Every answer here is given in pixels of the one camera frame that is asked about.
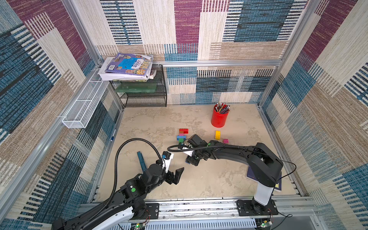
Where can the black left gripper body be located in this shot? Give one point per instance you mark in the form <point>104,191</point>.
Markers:
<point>166,177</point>

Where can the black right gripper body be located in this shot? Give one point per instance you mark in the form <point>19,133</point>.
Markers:
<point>196,155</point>

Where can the red lego brick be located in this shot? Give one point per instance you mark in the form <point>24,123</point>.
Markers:
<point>183,131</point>

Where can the yellow lego brick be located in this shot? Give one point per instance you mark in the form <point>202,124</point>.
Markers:
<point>217,135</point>

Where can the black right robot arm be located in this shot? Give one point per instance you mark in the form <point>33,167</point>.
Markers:
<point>265,165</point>

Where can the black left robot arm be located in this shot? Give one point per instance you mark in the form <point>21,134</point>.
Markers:
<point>128,201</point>

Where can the teal blue marker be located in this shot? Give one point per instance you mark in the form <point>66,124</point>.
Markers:
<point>142,162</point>

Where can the red pen cup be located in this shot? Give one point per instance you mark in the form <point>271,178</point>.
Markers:
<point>218,120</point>

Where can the dark blue notebook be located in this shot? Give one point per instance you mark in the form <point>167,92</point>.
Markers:
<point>251,175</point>

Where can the pens in cup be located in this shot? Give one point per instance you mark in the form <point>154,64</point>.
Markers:
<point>222,108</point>

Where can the green folder on shelf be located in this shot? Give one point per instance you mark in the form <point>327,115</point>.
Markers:
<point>136,88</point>

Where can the stack of books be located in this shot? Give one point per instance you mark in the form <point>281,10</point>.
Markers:
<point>128,67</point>

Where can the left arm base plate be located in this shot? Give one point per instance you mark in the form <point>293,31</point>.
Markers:
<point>148,211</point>

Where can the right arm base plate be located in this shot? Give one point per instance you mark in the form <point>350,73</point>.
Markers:
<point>253,208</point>

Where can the black wire mesh shelf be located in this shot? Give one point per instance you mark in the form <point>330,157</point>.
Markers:
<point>150,93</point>

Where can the white wire basket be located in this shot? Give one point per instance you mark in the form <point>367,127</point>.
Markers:
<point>82,110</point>

